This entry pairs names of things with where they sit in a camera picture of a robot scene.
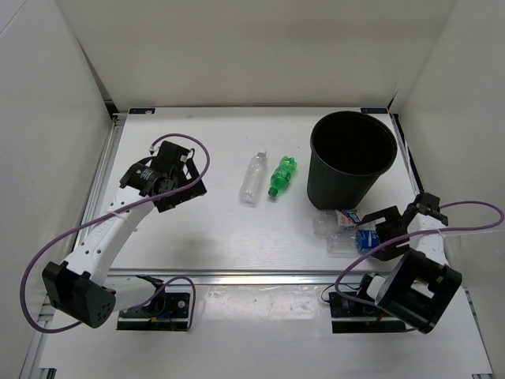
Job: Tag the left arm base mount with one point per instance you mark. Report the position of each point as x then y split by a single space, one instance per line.
173 312

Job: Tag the red label clear bottle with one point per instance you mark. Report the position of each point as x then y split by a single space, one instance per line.
330 222

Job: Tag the blue label clear bottle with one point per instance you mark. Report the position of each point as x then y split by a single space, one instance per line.
351 243

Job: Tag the clear plastic bottle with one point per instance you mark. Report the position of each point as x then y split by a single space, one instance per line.
253 179

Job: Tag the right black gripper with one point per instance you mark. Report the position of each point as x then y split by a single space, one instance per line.
381 228

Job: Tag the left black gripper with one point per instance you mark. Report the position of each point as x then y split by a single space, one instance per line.
170 202

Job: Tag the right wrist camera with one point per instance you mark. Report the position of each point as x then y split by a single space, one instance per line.
428 203

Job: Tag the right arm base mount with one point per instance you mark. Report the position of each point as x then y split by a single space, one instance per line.
350 317

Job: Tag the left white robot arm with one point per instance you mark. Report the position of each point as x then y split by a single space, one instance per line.
79 286

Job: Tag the black plastic bin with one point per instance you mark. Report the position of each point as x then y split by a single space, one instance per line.
349 152

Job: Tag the green plastic bottle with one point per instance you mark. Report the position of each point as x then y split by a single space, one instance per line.
282 176

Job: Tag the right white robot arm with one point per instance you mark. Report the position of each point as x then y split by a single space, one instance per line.
418 290

